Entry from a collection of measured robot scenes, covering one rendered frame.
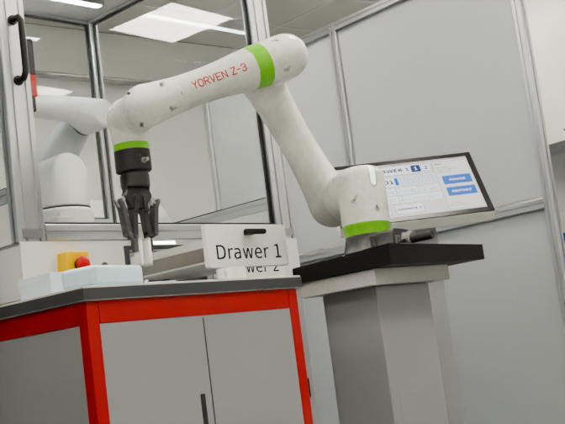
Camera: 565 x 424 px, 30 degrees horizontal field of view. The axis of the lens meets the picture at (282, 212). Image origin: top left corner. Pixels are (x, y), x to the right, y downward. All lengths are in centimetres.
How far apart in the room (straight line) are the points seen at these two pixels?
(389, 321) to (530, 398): 162
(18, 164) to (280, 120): 71
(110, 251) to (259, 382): 71
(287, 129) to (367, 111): 183
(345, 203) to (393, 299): 29
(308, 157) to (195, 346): 84
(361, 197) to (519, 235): 151
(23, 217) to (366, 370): 95
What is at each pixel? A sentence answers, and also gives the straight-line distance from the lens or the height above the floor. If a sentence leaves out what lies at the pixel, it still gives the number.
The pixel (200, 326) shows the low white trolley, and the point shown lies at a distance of 227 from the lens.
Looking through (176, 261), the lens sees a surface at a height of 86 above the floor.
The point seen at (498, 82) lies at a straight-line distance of 427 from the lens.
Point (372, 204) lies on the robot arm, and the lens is 276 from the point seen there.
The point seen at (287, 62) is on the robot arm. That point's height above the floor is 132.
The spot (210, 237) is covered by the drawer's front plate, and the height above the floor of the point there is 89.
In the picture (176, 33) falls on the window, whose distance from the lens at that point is 326.
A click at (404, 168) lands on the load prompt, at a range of 366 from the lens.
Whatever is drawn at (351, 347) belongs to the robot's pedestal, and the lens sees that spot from 272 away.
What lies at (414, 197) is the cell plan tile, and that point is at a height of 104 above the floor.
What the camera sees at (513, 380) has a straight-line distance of 425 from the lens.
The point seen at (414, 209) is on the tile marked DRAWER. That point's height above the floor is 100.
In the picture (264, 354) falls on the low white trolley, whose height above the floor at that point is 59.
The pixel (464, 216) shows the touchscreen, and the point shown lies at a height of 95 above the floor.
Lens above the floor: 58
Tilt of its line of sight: 8 degrees up
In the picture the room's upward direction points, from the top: 7 degrees counter-clockwise
